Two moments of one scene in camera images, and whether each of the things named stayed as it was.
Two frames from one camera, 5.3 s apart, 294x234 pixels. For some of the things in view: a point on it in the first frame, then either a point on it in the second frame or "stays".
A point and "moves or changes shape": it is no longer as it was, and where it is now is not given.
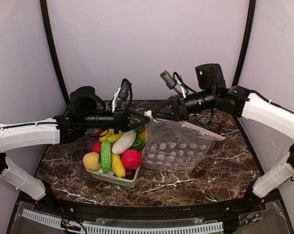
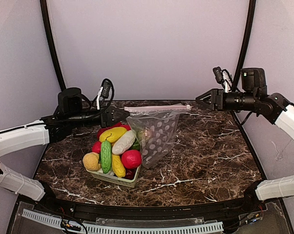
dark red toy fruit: (130, 174) stays
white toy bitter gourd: (124, 142) stays
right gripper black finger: (167, 108) → (213, 92)
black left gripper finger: (133, 126) → (118, 119)
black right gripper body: (180, 108) → (217, 100)
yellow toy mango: (111, 137) stays
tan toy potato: (91, 161) stays
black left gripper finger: (138, 117) → (121, 112)
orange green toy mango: (145, 136) stays
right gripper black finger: (166, 116) → (206, 105)
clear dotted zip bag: (176, 146) moves or changes shape
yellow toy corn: (118, 166) stays
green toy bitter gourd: (106, 156) stays
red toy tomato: (96, 146) stays
